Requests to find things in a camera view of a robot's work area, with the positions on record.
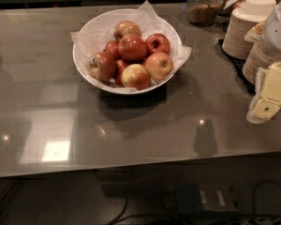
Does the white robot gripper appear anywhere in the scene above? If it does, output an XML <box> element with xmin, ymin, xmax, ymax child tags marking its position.
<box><xmin>256</xmin><ymin>1</ymin><xmax>281</xmax><ymax>106</ymax></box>

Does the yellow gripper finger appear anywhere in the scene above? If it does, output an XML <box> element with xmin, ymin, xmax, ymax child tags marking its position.
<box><xmin>246</xmin><ymin>97</ymin><xmax>281</xmax><ymax>124</ymax></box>

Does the right front yellow-red apple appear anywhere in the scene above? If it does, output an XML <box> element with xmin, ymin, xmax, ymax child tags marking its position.
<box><xmin>144</xmin><ymin>52</ymin><xmax>173</xmax><ymax>82</ymax></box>

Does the yellow-red apple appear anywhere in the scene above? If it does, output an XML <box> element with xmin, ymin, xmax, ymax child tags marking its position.
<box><xmin>144</xmin><ymin>52</ymin><xmax>173</xmax><ymax>82</ymax></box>
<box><xmin>113</xmin><ymin>21</ymin><xmax>141</xmax><ymax>41</ymax></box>
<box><xmin>121</xmin><ymin>64</ymin><xmax>151</xmax><ymax>90</ymax></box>

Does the right dark red apple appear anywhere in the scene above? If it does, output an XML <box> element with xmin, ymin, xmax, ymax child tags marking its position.
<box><xmin>145</xmin><ymin>33</ymin><xmax>170</xmax><ymax>54</ymax></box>

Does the white ceramic bowl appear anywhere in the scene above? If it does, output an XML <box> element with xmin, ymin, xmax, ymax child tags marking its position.
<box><xmin>72</xmin><ymin>8</ymin><xmax>183</xmax><ymax>96</ymax></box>

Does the hidden red apple in middle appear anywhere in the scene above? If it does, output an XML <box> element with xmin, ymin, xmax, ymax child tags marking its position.
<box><xmin>114</xmin><ymin>59</ymin><xmax>129</xmax><ymax>84</ymax></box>

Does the top yellow-red apple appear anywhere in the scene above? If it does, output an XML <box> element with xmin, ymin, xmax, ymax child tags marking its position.
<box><xmin>113</xmin><ymin>21</ymin><xmax>141</xmax><ymax>41</ymax></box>

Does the small red apple left-centre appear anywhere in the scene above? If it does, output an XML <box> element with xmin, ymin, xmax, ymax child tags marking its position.
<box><xmin>104</xmin><ymin>40</ymin><xmax>121</xmax><ymax>60</ymax></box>

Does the left red apple with sticker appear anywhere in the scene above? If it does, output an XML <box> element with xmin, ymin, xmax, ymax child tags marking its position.
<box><xmin>87</xmin><ymin>52</ymin><xmax>116</xmax><ymax>82</ymax></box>

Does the front stack of paper plates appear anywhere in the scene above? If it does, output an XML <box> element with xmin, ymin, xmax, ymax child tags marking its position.
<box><xmin>243</xmin><ymin>42</ymin><xmax>274</xmax><ymax>84</ymax></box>

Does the stack of paper plates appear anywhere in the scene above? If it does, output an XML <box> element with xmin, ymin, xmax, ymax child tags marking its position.
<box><xmin>243</xmin><ymin>42</ymin><xmax>274</xmax><ymax>84</ymax></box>
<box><xmin>222</xmin><ymin>0</ymin><xmax>276</xmax><ymax>60</ymax></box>

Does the black tray under plates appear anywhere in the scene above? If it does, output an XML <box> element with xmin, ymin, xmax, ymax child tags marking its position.
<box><xmin>217</xmin><ymin>38</ymin><xmax>256</xmax><ymax>96</ymax></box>

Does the rear stack of paper plates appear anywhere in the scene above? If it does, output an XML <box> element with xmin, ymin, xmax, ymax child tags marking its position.
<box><xmin>222</xmin><ymin>0</ymin><xmax>276</xmax><ymax>60</ymax></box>

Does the glass jar with cereal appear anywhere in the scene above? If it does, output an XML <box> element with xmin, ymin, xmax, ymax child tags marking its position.
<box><xmin>186</xmin><ymin>0</ymin><xmax>223</xmax><ymax>26</ymax></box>

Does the black box under table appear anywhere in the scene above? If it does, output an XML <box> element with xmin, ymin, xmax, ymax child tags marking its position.
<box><xmin>175</xmin><ymin>183</ymin><xmax>239</xmax><ymax>213</ymax></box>

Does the black cable right floor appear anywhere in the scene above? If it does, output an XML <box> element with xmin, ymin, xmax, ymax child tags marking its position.
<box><xmin>252</xmin><ymin>180</ymin><xmax>281</xmax><ymax>218</ymax></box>

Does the black cable floor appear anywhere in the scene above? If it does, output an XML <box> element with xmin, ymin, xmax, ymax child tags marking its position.
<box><xmin>106</xmin><ymin>194</ymin><xmax>129</xmax><ymax>225</ymax></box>
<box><xmin>252</xmin><ymin>180</ymin><xmax>281</xmax><ymax>218</ymax></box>

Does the black cable left floor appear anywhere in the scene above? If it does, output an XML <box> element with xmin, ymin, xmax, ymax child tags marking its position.
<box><xmin>106</xmin><ymin>194</ymin><xmax>129</xmax><ymax>225</ymax></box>

